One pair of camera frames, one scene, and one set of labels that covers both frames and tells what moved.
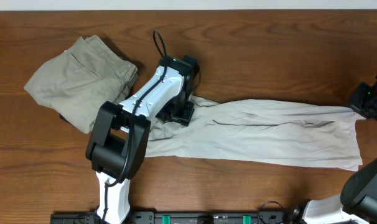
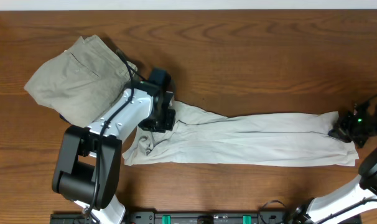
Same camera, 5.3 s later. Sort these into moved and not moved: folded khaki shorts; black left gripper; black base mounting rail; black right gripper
Moved: black left gripper; black right gripper
Not moved: folded khaki shorts; black base mounting rail
